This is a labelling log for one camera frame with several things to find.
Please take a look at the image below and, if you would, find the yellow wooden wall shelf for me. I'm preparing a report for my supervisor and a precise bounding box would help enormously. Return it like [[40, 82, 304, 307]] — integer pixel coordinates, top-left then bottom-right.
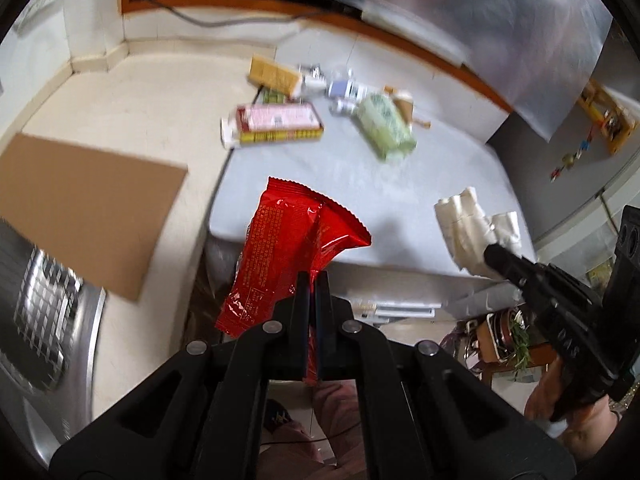
[[575, 80, 640, 156]]

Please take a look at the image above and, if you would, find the clear plastic bag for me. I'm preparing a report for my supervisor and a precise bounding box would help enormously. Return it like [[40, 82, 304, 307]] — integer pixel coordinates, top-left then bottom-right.
[[192, 237, 246, 341]]

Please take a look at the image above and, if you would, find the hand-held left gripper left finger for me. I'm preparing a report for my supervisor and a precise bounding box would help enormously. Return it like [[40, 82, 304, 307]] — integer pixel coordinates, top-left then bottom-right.
[[47, 271, 313, 480]]

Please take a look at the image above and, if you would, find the person's leg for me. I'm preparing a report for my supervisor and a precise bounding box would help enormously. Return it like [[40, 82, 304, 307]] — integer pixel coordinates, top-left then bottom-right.
[[260, 425, 321, 480], [310, 380, 368, 480]]

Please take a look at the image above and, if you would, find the white tissue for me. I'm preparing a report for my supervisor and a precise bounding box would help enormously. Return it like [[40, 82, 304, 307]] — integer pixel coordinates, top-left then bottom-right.
[[434, 186, 525, 278]]

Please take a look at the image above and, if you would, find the black window cable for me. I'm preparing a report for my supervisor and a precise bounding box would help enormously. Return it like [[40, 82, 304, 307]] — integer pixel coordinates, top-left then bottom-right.
[[135, 0, 301, 28]]

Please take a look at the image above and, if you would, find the translucent plastic film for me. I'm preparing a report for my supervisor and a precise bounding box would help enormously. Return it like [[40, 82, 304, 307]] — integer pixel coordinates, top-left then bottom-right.
[[295, 0, 613, 141]]

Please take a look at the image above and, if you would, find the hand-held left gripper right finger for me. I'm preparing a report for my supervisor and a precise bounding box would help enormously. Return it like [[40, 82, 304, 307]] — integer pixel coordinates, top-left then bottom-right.
[[315, 270, 576, 480]]

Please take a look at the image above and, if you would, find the person's right hand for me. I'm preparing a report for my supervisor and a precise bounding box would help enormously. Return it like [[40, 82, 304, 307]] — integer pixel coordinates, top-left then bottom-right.
[[524, 355, 623, 463]]

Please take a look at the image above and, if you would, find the stainless steel sink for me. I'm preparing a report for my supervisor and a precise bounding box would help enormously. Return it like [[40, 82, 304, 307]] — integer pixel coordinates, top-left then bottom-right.
[[0, 220, 108, 466]]

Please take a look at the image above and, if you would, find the brown paper wrapper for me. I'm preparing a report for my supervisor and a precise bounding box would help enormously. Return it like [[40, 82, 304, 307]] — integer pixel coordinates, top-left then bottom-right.
[[384, 86, 432, 130]]

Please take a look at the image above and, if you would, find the crumpled silver foil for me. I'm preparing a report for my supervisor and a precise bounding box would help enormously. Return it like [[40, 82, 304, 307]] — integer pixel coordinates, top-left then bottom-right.
[[299, 62, 328, 93]]

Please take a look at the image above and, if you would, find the metal dish rack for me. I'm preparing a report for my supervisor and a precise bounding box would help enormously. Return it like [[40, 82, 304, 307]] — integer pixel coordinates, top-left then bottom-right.
[[12, 247, 83, 391]]

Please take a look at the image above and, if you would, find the pink red carton box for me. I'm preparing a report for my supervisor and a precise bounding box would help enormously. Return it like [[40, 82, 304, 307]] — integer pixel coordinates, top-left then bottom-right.
[[221, 101, 325, 150]]

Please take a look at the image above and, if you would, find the brown wooden window frame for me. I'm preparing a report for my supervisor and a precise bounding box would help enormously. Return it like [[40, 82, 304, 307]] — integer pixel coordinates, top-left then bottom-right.
[[119, 0, 511, 111]]

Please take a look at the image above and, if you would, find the pale green soft packet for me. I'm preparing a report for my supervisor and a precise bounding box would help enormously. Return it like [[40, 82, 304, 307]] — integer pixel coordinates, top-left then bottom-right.
[[354, 91, 418, 162]]

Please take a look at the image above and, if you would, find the brown wooden stool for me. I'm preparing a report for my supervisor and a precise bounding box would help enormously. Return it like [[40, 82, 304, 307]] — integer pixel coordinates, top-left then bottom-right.
[[477, 342, 558, 386]]

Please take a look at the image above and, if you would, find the person's left shoe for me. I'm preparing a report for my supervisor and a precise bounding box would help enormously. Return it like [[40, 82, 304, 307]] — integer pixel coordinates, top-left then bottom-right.
[[265, 399, 293, 433]]

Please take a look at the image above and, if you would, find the brown cardboard sheet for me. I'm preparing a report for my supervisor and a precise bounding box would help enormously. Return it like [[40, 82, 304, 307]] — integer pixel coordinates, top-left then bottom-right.
[[0, 132, 189, 302]]

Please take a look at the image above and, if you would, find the yellow carton box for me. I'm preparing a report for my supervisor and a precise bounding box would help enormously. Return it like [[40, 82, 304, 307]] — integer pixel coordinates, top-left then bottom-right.
[[248, 54, 303, 97]]

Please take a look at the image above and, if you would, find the person's left leg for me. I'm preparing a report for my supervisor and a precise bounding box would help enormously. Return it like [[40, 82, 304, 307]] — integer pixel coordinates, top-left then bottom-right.
[[260, 425, 321, 480]]

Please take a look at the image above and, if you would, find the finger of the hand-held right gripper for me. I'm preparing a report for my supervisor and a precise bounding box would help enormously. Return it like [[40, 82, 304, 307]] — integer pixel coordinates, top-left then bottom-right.
[[482, 243, 538, 288]]

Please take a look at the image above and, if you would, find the small blue white packet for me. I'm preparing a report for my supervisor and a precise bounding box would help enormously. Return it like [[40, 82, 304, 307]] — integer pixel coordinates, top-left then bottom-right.
[[327, 79, 368, 102]]

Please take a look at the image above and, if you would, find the white ribbed cabinet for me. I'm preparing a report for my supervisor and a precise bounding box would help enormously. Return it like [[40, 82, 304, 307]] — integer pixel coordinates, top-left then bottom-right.
[[327, 272, 506, 328]]

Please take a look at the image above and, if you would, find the red snack packet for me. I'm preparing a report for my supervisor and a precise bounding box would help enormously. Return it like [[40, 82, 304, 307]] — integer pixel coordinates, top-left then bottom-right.
[[215, 176, 372, 386]]

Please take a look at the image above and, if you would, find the person's right leg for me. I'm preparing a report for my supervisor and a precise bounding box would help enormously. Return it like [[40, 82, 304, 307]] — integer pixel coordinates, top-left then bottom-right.
[[310, 380, 368, 480]]

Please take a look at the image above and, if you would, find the hanging bead charm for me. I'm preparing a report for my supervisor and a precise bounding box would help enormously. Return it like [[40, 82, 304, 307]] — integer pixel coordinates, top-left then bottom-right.
[[550, 127, 598, 181]]

